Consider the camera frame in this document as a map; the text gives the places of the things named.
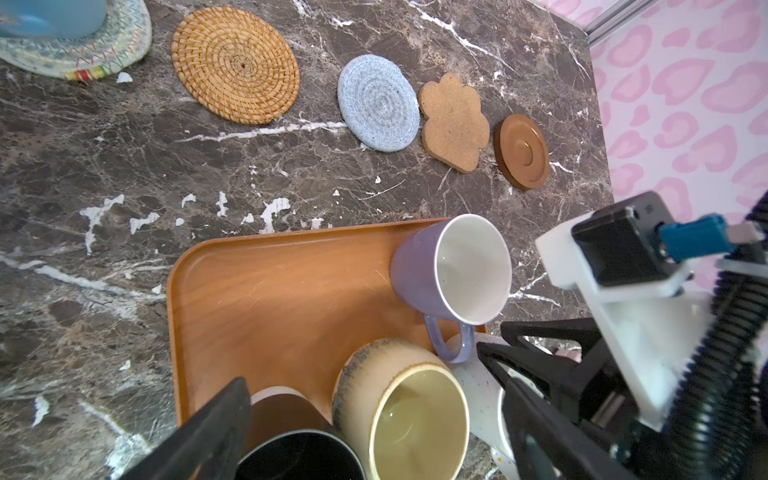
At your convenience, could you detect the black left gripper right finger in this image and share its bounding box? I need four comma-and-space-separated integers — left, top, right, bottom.
502, 383, 635, 480

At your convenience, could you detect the white speckled mug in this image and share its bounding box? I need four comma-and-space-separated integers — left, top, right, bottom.
448, 352, 520, 479

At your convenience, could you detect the woven rattan round coaster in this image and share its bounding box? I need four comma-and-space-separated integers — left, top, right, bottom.
171, 6, 300, 125

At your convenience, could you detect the beige ceramic mug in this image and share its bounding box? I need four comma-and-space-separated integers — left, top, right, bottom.
332, 338, 469, 479

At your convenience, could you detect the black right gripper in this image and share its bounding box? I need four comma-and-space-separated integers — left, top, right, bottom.
476, 317, 658, 456

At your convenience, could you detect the grey blue woven coaster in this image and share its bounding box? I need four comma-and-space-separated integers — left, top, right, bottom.
337, 54, 420, 153

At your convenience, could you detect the cork flower shaped coaster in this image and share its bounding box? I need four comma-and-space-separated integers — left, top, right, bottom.
418, 72, 490, 173

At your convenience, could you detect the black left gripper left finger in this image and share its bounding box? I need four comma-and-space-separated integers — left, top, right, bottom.
123, 377, 251, 479

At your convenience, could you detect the lavender mug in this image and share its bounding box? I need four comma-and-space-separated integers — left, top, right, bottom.
390, 214, 513, 364

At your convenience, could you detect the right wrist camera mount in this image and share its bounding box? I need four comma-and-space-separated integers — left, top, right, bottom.
535, 191, 766, 431

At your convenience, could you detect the black mug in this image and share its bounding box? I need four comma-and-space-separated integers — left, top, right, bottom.
235, 386, 366, 480

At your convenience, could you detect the orange wooden tray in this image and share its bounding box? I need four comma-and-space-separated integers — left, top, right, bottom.
166, 217, 487, 427

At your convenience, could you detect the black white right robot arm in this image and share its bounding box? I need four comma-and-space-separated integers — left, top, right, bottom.
476, 191, 767, 479

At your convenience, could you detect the multicolour woven round coaster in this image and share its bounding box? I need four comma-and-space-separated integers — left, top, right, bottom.
1, 0, 152, 81

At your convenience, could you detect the light blue mug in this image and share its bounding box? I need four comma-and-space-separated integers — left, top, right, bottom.
1, 0, 107, 39

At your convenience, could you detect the brown wooden round coaster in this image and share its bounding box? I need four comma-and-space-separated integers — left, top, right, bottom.
494, 114, 550, 191

